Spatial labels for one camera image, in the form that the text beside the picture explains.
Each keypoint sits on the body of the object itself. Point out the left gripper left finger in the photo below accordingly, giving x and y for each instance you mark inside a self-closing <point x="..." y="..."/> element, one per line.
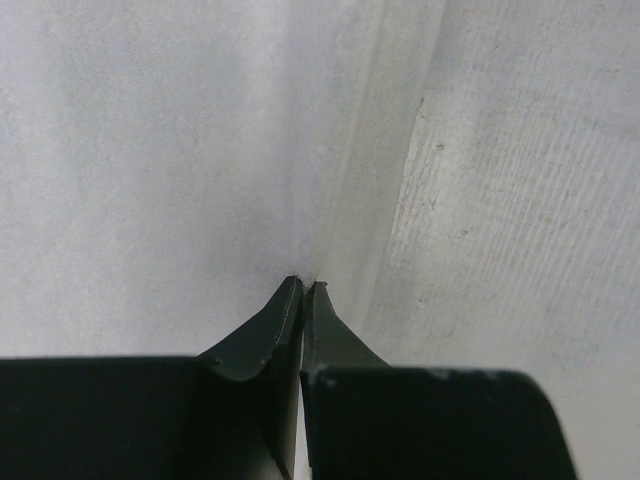
<point x="246" y="402"/>

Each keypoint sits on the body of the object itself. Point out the white towel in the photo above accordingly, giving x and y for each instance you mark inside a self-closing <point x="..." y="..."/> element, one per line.
<point x="165" y="164"/>

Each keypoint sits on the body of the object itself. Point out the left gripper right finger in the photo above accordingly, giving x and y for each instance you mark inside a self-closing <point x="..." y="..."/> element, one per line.
<point x="334" y="360"/>

